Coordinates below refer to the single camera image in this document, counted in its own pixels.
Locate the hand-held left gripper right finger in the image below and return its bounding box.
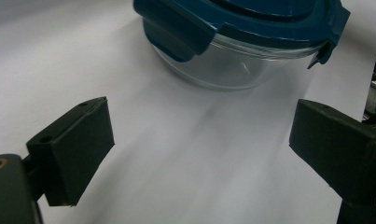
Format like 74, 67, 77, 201
288, 98, 376, 203

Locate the round container with blue lid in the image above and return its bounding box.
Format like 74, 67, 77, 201
132, 0, 352, 91

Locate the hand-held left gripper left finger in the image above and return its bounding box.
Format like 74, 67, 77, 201
25, 95, 116, 207

